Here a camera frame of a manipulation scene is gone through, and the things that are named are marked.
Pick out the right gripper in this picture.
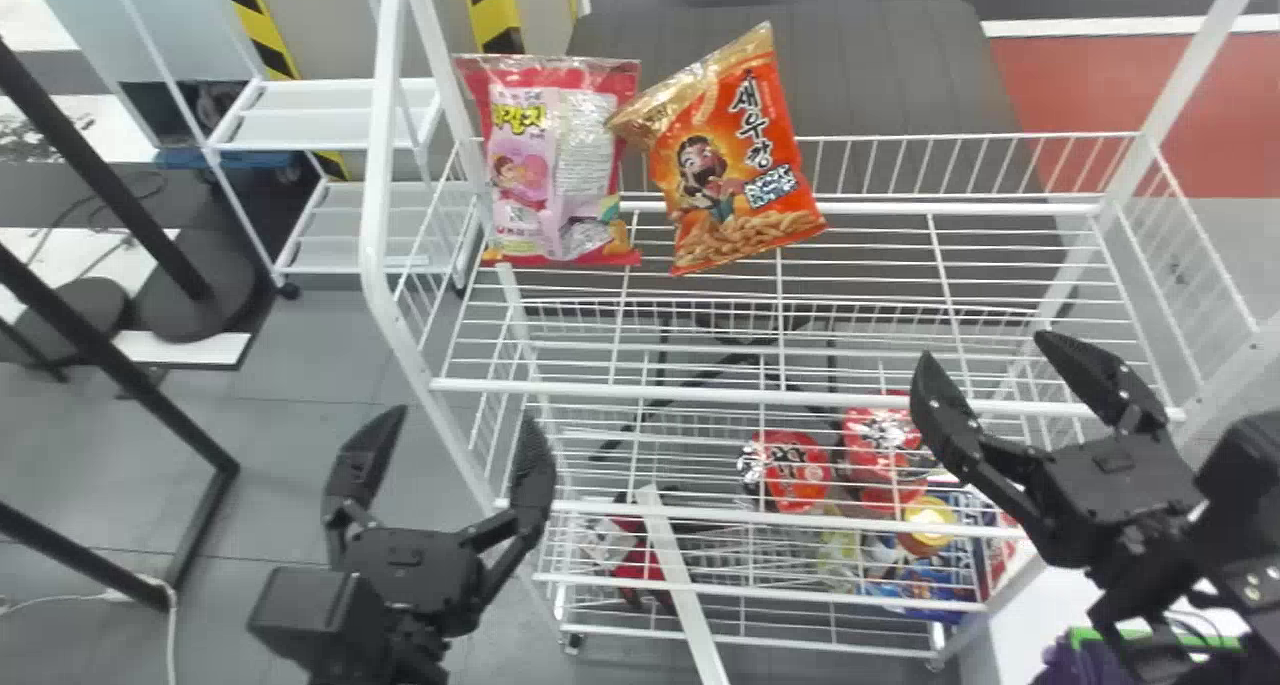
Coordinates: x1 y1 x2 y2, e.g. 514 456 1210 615
908 330 1207 572

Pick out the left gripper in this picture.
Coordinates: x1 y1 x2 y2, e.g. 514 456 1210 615
320 405 558 642

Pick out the red noodle cup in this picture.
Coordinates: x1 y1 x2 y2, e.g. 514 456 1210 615
738 429 834 515
840 403 938 488

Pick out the yellow noodle cup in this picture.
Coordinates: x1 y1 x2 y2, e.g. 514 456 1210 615
898 495 961 558

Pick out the blue snack packet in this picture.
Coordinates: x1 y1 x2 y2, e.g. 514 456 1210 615
865 560 986 624

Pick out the red snack packet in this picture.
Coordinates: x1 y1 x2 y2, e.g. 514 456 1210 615
608 510 673 608

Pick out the pink snack packet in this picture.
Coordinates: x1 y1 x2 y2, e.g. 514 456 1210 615
452 53 643 269

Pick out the white shelf trolley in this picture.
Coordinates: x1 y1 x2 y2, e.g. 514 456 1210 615
100 0 479 301

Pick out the orange snack packet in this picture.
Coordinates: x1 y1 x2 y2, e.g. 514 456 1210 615
606 21 829 277

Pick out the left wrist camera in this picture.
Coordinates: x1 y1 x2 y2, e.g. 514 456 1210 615
247 565 393 685

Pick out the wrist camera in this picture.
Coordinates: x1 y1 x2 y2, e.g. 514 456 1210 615
1195 410 1280 568
247 565 393 685

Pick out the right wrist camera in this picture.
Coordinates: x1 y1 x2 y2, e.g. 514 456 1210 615
1195 410 1280 568

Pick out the white wire rack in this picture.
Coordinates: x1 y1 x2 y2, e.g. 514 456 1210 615
358 0 1280 685

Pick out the white cable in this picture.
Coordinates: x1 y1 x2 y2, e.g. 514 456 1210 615
0 575 181 685

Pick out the black post on round foot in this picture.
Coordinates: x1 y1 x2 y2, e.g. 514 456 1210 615
0 37 263 344

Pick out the yellow black striped post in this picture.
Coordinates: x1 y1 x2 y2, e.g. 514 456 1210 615
212 0 351 182
458 0 526 56

